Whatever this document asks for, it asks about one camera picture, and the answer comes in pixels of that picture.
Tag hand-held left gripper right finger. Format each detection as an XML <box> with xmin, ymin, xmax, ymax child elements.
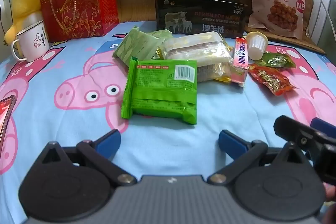
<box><xmin>209</xmin><ymin>130</ymin><xmax>313</xmax><ymax>186</ymax></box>

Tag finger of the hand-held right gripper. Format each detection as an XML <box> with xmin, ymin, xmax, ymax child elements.
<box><xmin>310</xmin><ymin>117</ymin><xmax>336</xmax><ymax>139</ymax></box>
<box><xmin>274</xmin><ymin>115</ymin><xmax>324</xmax><ymax>152</ymax></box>

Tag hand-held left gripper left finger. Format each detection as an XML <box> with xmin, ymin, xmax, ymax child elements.
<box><xmin>34</xmin><ymin>129</ymin><xmax>137</xmax><ymax>186</ymax></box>

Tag small green snack packet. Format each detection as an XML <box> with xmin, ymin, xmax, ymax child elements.
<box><xmin>256</xmin><ymin>52</ymin><xmax>297</xmax><ymax>69</ymax></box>

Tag clear layered cake packet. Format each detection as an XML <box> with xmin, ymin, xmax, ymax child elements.
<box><xmin>160</xmin><ymin>31</ymin><xmax>234</xmax><ymax>83</ymax></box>

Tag pale green snack packet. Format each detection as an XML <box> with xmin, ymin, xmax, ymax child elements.
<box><xmin>147</xmin><ymin>30</ymin><xmax>173</xmax><ymax>42</ymax></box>
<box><xmin>112</xmin><ymin>27</ymin><xmax>164</xmax><ymax>67</ymax></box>

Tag black cardboard box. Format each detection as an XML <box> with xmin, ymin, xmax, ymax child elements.
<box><xmin>155</xmin><ymin>0</ymin><xmax>246</xmax><ymax>35</ymax></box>

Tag person's right hand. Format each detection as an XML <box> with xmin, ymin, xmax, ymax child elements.
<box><xmin>324</xmin><ymin>183</ymin><xmax>336</xmax><ymax>204</ymax></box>

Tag cartoon pig printed blanket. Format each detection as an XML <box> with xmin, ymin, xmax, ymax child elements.
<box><xmin>0</xmin><ymin>21</ymin><xmax>336</xmax><ymax>224</ymax></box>

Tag small red snack packet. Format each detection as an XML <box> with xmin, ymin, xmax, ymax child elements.
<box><xmin>248</xmin><ymin>65</ymin><xmax>298</xmax><ymax>96</ymax></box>

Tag gold foil snack packet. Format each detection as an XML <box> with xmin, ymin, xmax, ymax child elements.
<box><xmin>197</xmin><ymin>61</ymin><xmax>248</xmax><ymax>85</ymax></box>

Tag bright green snack packet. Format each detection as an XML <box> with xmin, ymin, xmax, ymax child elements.
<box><xmin>121</xmin><ymin>56</ymin><xmax>198</xmax><ymax>125</ymax></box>

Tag pink candy stick pack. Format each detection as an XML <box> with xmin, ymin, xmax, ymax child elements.
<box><xmin>232</xmin><ymin>37</ymin><xmax>250</xmax><ymax>88</ymax></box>

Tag white jelly cup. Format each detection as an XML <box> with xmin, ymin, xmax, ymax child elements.
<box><xmin>247</xmin><ymin>32</ymin><xmax>268</xmax><ymax>60</ymax></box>

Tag white enamel mug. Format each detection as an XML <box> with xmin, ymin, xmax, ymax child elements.
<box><xmin>11</xmin><ymin>21</ymin><xmax>50</xmax><ymax>62</ymax></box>

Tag red gift box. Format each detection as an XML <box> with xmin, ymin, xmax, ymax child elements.
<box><xmin>37</xmin><ymin>0</ymin><xmax>121</xmax><ymax>43</ymax></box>

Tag yellow duck plush toy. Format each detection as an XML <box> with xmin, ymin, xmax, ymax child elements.
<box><xmin>3</xmin><ymin>0</ymin><xmax>44</xmax><ymax>43</ymax></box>

